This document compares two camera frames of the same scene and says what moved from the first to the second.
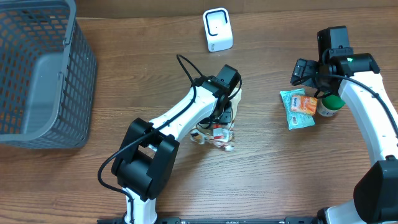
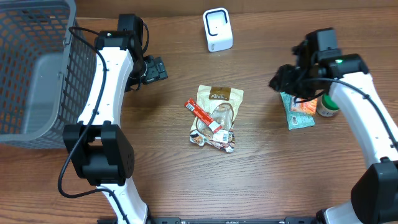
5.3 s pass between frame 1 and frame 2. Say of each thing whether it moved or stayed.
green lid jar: stayed
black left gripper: moved
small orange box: stayed
